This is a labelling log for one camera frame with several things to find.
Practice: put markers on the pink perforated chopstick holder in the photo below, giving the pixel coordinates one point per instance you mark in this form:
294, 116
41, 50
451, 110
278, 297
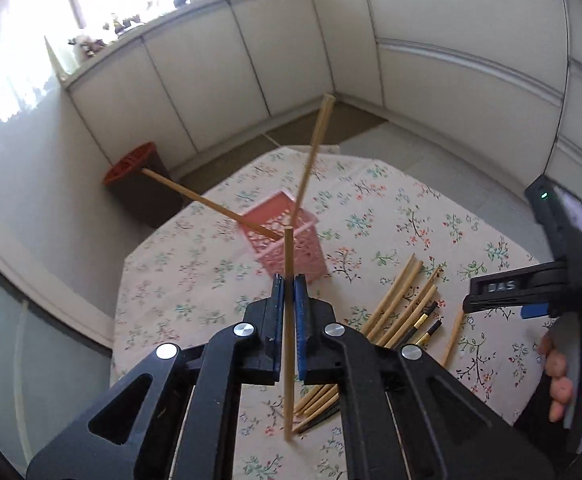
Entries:
306, 255

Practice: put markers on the dark bin with orange rim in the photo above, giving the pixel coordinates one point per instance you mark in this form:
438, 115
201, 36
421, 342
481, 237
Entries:
141, 195

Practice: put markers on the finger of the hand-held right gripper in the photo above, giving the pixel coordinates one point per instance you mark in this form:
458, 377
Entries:
536, 311
511, 287

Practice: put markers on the white panelled wall cabinets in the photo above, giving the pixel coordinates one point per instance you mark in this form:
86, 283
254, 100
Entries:
446, 10

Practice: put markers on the brown floor mat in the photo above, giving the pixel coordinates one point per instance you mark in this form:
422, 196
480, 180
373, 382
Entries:
331, 125

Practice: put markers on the wooden chopstick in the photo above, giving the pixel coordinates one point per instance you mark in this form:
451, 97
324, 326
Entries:
391, 290
196, 195
413, 317
411, 307
401, 296
316, 135
288, 260
452, 337

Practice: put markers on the person's right hand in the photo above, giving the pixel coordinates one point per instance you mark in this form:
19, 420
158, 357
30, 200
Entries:
558, 380

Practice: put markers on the floral tablecloth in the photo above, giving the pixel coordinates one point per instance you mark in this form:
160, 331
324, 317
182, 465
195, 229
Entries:
196, 280

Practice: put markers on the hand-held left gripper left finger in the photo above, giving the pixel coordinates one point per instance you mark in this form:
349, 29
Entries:
278, 305

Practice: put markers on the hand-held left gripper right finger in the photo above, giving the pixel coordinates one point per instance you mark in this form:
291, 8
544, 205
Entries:
300, 310

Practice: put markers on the bright window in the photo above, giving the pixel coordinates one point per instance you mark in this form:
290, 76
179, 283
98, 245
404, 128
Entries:
26, 45

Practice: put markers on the white cabinet row under counter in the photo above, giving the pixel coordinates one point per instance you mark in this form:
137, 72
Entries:
196, 75

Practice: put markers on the row of small counter ornaments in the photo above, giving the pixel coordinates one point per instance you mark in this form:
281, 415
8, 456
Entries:
116, 27

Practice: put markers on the person's black-clothed leg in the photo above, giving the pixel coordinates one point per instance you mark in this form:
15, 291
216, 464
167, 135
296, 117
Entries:
536, 410

